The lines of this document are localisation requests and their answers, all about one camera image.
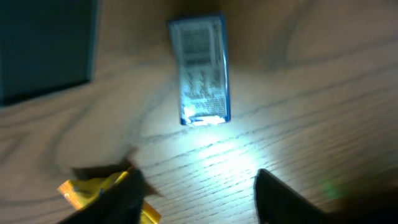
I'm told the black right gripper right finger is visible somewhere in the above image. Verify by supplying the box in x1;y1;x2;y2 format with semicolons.
254;169;397;224

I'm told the small yellow crumpled packet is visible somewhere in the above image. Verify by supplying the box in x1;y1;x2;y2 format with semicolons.
57;169;162;224

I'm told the small blue box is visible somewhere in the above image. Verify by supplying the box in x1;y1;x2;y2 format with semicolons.
168;14;231;126

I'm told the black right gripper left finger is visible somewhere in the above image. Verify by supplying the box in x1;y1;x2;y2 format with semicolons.
57;167;147;224

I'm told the dark green open box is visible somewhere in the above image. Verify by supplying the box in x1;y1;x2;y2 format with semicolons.
1;0;101;106

